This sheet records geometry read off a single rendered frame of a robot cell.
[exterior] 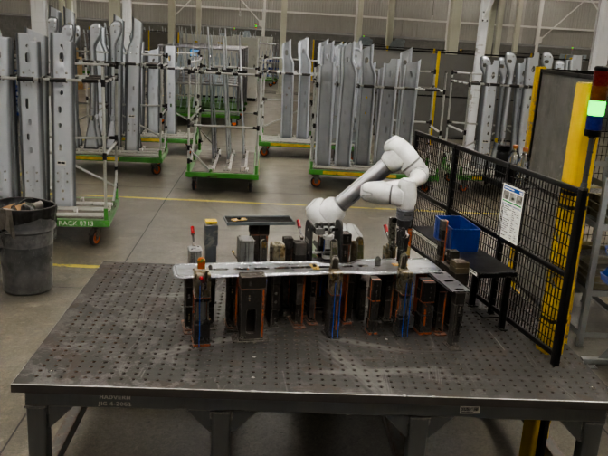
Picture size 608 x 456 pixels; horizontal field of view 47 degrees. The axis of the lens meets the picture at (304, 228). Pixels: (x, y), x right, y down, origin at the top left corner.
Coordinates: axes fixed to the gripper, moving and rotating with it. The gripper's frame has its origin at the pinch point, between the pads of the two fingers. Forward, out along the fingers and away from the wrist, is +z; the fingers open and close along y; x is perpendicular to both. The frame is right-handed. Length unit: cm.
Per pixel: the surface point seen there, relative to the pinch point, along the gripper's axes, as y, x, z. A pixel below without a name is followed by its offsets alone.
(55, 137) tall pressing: -415, -205, 5
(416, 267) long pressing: 5.0, 7.4, 4.6
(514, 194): 11, 55, -36
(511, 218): 12, 55, -23
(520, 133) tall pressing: -639, 452, 19
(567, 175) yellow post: 48, 58, -53
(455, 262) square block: 15.7, 23.7, -1.0
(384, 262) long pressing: -3.6, -7.0, 4.7
